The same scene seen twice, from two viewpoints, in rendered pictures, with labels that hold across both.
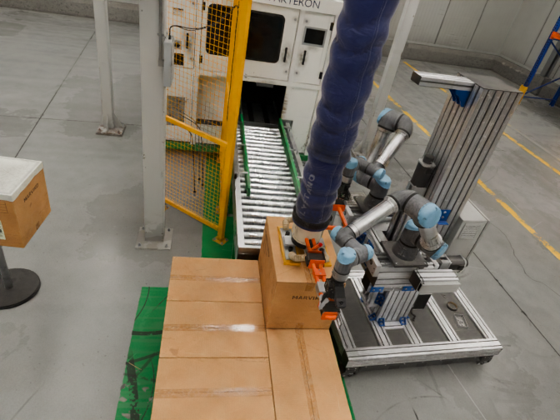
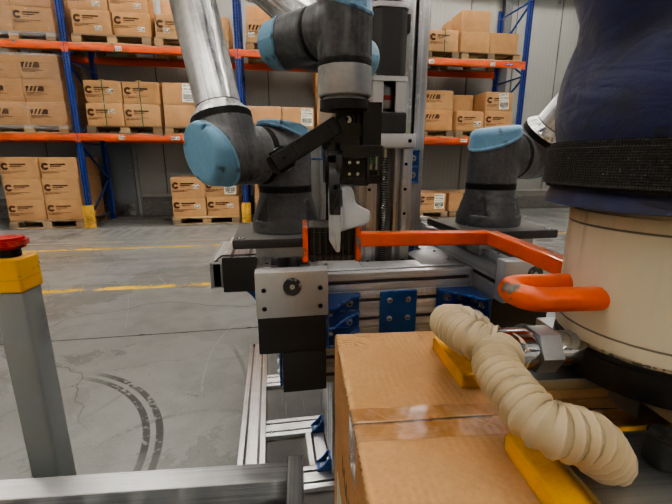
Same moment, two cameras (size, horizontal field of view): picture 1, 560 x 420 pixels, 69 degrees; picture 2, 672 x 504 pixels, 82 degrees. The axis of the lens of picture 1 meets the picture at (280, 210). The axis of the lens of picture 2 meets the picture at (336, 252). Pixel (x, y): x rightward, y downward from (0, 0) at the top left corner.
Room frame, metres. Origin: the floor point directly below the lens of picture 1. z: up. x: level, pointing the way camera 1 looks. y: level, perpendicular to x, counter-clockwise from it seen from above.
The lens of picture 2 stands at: (2.21, 0.21, 1.19)
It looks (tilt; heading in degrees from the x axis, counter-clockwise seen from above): 14 degrees down; 279
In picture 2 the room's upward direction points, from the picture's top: straight up
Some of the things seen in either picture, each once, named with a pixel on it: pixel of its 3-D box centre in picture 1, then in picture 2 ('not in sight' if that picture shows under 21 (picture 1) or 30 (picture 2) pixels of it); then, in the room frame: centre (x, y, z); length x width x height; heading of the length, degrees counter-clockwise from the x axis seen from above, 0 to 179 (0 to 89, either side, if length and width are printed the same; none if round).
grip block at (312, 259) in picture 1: (315, 259); not in sight; (1.72, -0.24, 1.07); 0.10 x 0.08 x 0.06; 104
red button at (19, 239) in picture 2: not in sight; (8, 246); (2.99, -0.45, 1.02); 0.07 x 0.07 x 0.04
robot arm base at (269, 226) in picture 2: (376, 199); (286, 206); (2.46, -0.64, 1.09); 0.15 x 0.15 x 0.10
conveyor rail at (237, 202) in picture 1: (235, 174); not in sight; (3.37, 0.49, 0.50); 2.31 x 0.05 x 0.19; 14
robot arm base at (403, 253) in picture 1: (407, 246); (488, 202); (1.99, -0.79, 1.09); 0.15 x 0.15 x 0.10
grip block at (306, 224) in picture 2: (337, 204); (329, 239); (2.31, -0.37, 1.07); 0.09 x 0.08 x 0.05; 104
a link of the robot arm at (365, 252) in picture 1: (357, 252); not in sight; (1.48, -0.39, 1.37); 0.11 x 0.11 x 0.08; 42
